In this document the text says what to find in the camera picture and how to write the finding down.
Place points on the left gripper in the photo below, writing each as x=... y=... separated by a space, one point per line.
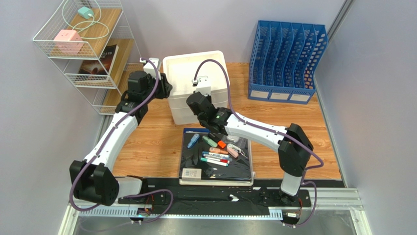
x=166 y=87

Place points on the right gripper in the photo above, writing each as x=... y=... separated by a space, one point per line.
x=196 y=102

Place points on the white three drawer organizer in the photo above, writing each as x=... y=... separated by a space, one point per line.
x=181 y=69

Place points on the blue cap marker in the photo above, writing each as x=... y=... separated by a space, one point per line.
x=217 y=155

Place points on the red cap marker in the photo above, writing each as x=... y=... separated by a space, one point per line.
x=214 y=158

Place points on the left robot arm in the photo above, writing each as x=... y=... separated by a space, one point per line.
x=93 y=183

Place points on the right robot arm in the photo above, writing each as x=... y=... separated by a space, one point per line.
x=291 y=143

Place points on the blue folder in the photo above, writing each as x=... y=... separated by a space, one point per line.
x=196 y=130

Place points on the blue highlighter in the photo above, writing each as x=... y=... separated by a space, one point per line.
x=193 y=140

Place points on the green highlighter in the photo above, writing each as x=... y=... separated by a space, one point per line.
x=209 y=141

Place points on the orange black highlighter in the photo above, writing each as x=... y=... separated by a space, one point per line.
x=217 y=140

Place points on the clear plastic bag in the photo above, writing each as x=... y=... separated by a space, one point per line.
x=239 y=144

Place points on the pink correction tape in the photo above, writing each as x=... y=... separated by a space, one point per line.
x=232 y=152

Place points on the dark cover book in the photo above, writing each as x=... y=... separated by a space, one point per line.
x=99 y=70

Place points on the blue file organizer rack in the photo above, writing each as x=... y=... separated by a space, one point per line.
x=283 y=61

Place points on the pink cube power socket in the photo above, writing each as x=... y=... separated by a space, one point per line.
x=68 y=41

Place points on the mint green charger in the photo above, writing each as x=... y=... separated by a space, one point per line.
x=85 y=12

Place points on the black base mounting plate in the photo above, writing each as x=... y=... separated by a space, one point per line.
x=219 y=200

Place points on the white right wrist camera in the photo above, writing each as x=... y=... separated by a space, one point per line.
x=202 y=84

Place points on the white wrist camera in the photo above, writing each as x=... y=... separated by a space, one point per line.
x=152 y=67
x=202 y=84

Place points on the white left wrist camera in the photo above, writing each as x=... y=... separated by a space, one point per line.
x=152 y=67

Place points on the white wire shelf rack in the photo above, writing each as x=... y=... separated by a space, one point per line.
x=91 y=43

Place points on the aluminium frame rail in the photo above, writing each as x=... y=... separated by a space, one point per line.
x=339 y=211

